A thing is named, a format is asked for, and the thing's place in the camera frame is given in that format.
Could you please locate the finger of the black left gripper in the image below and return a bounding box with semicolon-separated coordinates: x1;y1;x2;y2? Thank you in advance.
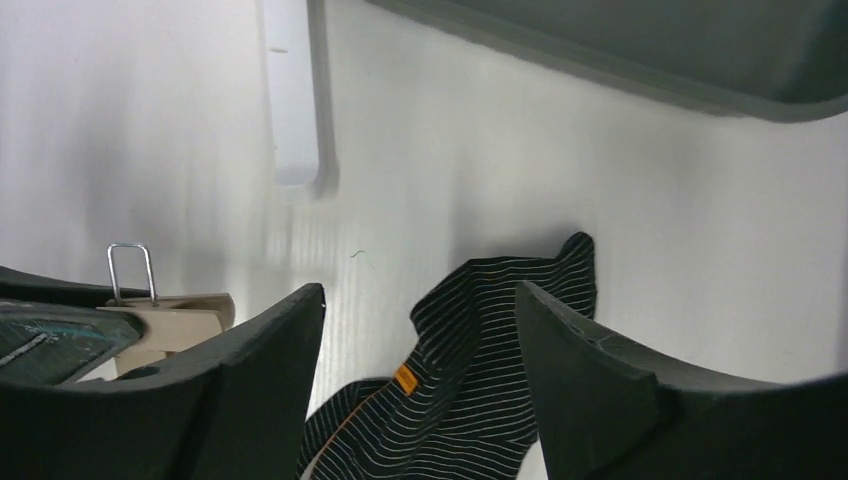
1;267;145;386

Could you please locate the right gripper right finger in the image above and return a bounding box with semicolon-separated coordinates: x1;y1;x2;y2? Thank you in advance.
515;282;847;479

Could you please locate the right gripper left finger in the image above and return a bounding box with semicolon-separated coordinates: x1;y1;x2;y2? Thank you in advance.
1;283;325;479

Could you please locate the wooden clip hanger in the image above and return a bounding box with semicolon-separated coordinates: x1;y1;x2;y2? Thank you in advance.
82;242;236;381

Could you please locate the black striped underwear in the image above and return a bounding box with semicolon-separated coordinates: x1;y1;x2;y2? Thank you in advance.
295;232;597;479

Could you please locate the green plastic tray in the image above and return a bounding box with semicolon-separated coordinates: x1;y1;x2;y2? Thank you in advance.
383;1;847;123

